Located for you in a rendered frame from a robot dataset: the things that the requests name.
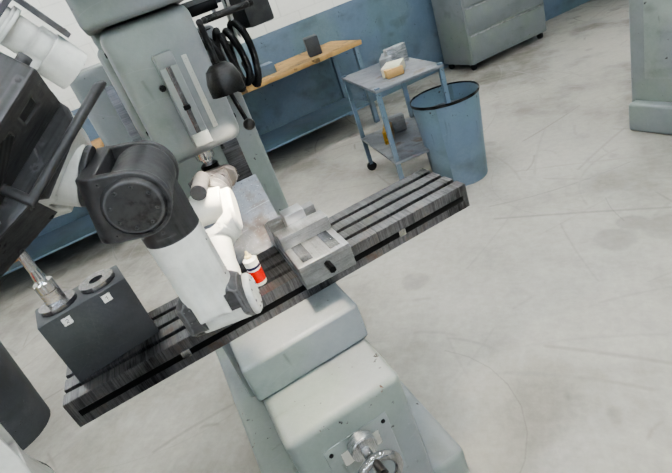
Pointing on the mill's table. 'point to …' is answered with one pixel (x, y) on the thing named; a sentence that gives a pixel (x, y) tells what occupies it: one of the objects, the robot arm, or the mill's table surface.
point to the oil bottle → (254, 269)
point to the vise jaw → (302, 230)
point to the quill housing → (149, 32)
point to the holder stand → (95, 323)
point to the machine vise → (313, 252)
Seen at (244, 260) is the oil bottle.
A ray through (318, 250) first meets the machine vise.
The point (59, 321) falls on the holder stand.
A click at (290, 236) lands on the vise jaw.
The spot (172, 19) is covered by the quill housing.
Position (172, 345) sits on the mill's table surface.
